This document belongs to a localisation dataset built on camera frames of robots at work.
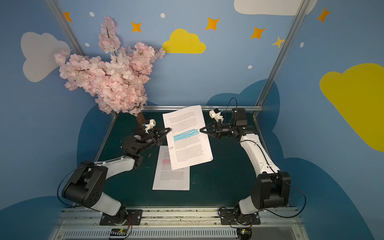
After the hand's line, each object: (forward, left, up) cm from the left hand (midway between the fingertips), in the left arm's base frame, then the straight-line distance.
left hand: (170, 128), depth 73 cm
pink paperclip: (+1, +18, -31) cm, 35 cm away
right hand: (-3, -16, +2) cm, 17 cm away
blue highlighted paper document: (-8, -9, -4) cm, 12 cm away
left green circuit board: (-42, +25, -33) cm, 58 cm away
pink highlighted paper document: (-14, +5, -30) cm, 34 cm away
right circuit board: (-40, -38, -33) cm, 64 cm away
